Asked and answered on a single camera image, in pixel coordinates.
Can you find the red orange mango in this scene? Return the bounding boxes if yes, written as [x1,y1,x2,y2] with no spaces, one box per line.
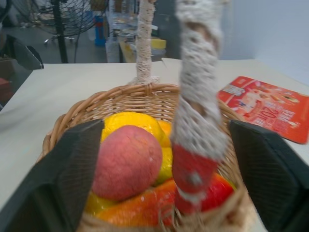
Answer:
[98,173,236,228]

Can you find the blue bottle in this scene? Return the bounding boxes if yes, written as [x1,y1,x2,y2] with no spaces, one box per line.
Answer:
[93,15,107,47]

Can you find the wicker basket with rope handle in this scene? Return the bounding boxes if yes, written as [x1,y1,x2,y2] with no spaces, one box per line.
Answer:
[36,0,260,232]

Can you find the red printed packet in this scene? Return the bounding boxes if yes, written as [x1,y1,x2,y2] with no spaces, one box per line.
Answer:
[217,76,309,145]

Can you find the black office chair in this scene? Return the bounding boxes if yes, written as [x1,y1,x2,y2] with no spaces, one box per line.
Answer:
[6,34,45,71]

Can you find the yellow lemon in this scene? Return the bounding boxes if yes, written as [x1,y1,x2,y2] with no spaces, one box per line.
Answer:
[100,111,167,147]

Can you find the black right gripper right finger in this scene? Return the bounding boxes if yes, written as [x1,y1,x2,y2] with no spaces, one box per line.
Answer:
[228,119,309,232]

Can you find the orange fruit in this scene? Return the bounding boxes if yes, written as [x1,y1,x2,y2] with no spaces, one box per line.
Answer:
[157,120,172,147]

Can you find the yellow green fruit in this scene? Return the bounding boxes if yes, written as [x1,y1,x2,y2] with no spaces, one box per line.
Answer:
[153,146,174,186]

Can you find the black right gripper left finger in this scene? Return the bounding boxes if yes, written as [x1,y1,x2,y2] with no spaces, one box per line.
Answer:
[0,118,105,232]

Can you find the yellow box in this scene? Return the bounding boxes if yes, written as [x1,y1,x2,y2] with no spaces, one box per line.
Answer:
[151,38,167,49]

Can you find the black standing fan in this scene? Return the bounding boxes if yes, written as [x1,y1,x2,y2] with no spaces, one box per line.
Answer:
[11,0,103,64]

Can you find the red apple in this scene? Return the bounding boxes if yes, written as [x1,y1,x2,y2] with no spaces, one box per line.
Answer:
[91,125,163,202]

